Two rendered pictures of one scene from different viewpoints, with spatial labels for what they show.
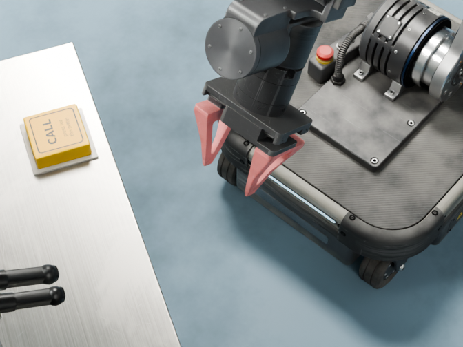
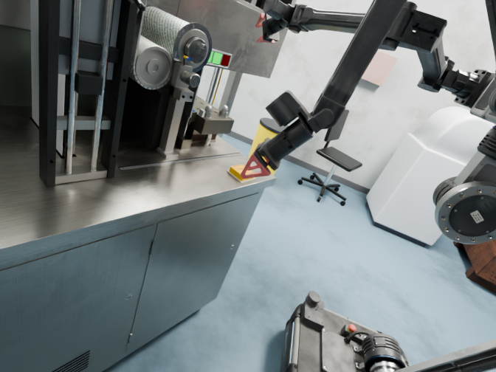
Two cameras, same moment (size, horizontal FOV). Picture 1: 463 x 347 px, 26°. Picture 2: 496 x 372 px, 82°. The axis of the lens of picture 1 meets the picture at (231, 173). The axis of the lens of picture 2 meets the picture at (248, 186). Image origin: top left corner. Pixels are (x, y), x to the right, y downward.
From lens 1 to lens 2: 0.81 m
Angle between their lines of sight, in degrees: 46
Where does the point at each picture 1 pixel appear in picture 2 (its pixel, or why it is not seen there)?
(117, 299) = (191, 187)
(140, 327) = (183, 193)
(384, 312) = not seen: outside the picture
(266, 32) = (287, 102)
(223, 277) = (249, 342)
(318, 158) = (311, 344)
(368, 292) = not seen: outside the picture
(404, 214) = not seen: outside the picture
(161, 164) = (278, 306)
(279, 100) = (274, 146)
